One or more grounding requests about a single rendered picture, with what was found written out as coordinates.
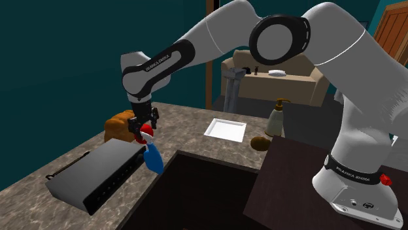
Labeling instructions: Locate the beige sofa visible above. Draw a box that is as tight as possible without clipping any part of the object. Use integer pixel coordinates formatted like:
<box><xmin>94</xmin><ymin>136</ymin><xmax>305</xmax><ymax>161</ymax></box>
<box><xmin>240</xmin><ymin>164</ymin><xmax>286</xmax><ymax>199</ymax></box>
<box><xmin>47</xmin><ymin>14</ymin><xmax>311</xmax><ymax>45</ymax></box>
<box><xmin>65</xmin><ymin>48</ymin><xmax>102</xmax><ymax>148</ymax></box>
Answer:
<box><xmin>220</xmin><ymin>49</ymin><xmax>331</xmax><ymax>108</ymax></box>

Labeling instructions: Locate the brown wooden post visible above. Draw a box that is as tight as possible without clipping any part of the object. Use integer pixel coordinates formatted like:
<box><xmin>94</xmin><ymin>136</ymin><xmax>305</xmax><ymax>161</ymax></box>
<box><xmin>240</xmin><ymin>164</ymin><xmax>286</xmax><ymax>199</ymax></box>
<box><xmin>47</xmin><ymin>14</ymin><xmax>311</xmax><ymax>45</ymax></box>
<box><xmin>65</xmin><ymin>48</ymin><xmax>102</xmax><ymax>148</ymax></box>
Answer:
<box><xmin>205</xmin><ymin>0</ymin><xmax>221</xmax><ymax>110</ymax></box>

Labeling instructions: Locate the brown bread loaf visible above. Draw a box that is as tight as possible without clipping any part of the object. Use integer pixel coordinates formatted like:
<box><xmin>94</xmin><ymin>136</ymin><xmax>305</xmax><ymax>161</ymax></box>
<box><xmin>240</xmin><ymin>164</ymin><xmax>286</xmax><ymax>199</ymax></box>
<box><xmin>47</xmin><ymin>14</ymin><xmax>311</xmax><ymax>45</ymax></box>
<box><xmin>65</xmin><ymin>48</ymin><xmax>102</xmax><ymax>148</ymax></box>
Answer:
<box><xmin>103</xmin><ymin>109</ymin><xmax>139</xmax><ymax>144</ymax></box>

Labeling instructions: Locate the white square plate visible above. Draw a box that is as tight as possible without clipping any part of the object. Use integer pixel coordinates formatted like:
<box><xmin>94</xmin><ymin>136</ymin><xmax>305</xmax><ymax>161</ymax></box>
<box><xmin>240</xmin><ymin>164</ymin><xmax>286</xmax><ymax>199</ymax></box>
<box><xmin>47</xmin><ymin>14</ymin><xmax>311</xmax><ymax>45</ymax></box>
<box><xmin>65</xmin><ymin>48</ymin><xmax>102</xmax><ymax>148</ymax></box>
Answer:
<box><xmin>203</xmin><ymin>118</ymin><xmax>248</xmax><ymax>144</ymax></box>

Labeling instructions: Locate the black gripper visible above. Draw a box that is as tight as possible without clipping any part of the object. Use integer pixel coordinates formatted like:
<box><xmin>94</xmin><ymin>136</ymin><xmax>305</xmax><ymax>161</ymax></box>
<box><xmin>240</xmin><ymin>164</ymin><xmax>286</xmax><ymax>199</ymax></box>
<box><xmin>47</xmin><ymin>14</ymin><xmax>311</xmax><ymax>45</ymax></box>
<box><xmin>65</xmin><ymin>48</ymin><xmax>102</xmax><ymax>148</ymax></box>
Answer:
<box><xmin>127</xmin><ymin>101</ymin><xmax>160</xmax><ymax>135</ymax></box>

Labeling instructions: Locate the dark grey flat box appliance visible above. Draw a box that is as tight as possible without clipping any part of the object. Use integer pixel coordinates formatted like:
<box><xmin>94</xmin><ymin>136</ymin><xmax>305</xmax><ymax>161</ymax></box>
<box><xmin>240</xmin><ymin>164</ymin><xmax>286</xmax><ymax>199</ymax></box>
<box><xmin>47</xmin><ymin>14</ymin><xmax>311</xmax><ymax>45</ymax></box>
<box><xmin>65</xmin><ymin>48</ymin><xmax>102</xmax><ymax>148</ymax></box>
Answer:
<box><xmin>44</xmin><ymin>137</ymin><xmax>148</xmax><ymax>216</ymax></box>

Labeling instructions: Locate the dark sink basin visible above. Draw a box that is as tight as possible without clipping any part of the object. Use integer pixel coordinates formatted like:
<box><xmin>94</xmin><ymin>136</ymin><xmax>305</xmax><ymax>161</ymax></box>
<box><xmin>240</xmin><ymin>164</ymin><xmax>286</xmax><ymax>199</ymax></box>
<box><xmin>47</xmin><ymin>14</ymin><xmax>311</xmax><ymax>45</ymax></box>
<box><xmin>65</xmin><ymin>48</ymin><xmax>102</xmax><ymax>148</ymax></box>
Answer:
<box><xmin>116</xmin><ymin>150</ymin><xmax>266</xmax><ymax>230</ymax></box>

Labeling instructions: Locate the blue spray bottle red top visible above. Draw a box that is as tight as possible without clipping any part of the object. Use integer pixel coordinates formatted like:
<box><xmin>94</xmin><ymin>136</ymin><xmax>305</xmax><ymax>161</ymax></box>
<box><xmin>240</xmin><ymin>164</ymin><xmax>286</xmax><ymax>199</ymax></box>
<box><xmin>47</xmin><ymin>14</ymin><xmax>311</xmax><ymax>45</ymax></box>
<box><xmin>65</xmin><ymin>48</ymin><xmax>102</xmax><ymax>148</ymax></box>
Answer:
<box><xmin>133</xmin><ymin>123</ymin><xmax>165</xmax><ymax>176</ymax></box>

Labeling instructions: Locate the brown wooden door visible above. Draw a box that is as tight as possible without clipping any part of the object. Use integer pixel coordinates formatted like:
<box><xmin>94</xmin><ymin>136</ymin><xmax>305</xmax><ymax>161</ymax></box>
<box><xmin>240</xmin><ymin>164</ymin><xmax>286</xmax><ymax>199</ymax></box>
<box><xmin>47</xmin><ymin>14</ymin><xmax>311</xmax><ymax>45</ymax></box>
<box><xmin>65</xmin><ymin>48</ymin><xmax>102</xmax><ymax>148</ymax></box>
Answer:
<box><xmin>373</xmin><ymin>0</ymin><xmax>408</xmax><ymax>67</ymax></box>

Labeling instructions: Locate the grey stone pedestal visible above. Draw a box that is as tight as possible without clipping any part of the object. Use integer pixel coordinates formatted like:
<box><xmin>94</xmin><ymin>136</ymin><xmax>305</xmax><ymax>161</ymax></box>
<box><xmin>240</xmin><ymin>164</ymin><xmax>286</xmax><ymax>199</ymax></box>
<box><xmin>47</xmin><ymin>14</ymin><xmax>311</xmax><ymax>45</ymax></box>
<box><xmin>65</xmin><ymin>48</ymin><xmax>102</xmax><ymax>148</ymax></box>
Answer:
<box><xmin>222</xmin><ymin>67</ymin><xmax>247</xmax><ymax>113</ymax></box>

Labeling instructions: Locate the dark brown robot stand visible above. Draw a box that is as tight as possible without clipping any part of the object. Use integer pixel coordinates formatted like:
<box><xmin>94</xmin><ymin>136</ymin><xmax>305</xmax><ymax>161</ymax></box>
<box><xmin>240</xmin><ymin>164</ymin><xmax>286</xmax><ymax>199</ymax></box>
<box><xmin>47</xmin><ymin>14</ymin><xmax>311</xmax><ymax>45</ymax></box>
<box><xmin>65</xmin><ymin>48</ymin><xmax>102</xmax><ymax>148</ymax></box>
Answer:
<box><xmin>243</xmin><ymin>135</ymin><xmax>408</xmax><ymax>230</ymax></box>

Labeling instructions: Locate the beige soap dispenser brown pump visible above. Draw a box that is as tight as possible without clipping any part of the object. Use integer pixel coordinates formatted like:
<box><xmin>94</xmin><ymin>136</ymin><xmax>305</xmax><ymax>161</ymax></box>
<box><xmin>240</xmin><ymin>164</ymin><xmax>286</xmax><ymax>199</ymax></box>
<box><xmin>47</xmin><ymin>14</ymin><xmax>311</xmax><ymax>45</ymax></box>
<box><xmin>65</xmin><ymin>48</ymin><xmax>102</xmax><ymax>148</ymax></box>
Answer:
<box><xmin>263</xmin><ymin>97</ymin><xmax>292</xmax><ymax>138</ymax></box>

